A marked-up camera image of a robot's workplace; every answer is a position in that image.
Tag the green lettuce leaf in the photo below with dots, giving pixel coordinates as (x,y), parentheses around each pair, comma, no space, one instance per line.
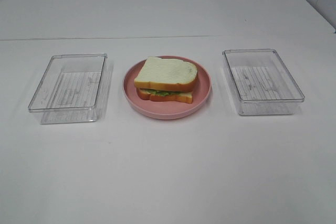
(161,92)

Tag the bread slice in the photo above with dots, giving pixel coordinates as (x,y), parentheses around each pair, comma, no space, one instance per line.
(167,74)
(185,97)

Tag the left clear plastic tray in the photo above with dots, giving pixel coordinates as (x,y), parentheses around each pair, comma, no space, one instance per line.
(72,89)

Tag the right clear plastic tray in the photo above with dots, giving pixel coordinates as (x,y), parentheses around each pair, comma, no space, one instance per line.
(260,82)

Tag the clear plastic tray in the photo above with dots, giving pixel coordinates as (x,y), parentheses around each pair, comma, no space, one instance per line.
(72,89)
(260,82)

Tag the pink round plate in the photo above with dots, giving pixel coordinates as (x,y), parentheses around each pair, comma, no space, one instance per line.
(167,110)

